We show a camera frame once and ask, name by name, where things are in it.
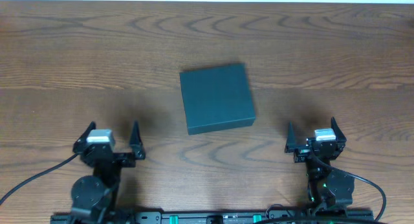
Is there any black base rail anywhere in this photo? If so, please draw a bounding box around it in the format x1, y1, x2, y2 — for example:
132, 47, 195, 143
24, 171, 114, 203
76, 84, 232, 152
50, 209, 375, 224

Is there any dark green box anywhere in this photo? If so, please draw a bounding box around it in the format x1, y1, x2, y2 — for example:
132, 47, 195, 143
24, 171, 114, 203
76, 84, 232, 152
179, 63, 256, 135

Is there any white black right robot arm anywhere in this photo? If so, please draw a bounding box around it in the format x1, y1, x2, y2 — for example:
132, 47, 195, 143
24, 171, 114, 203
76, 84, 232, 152
285, 118, 354, 214

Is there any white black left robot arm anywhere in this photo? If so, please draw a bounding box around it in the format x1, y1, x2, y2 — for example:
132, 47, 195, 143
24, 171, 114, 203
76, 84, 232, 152
69, 121, 146, 223

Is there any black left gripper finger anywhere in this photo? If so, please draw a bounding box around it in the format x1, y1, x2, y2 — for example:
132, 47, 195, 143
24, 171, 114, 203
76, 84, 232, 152
72, 122, 96, 153
129, 121, 143, 153

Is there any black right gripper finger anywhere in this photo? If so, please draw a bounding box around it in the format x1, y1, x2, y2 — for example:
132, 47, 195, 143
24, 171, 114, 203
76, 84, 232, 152
331, 117, 347, 144
285, 122, 297, 153

